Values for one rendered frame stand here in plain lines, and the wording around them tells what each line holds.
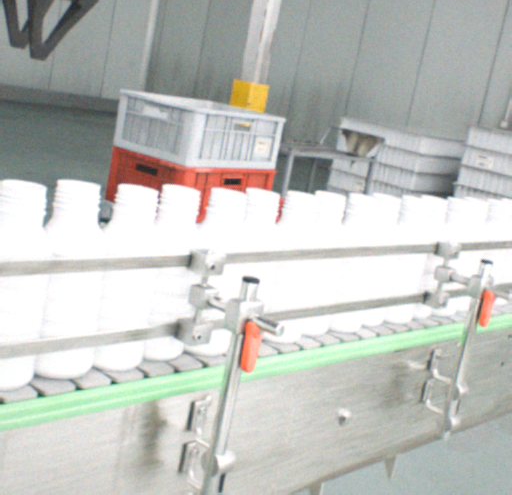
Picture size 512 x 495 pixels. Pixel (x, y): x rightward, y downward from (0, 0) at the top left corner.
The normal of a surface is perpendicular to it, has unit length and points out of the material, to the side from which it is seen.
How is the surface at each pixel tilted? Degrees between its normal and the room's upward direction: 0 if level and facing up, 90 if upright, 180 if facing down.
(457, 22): 90
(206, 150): 90
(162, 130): 90
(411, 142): 90
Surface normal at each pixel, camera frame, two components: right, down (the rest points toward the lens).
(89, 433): 0.73, 0.27
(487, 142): -0.63, 0.02
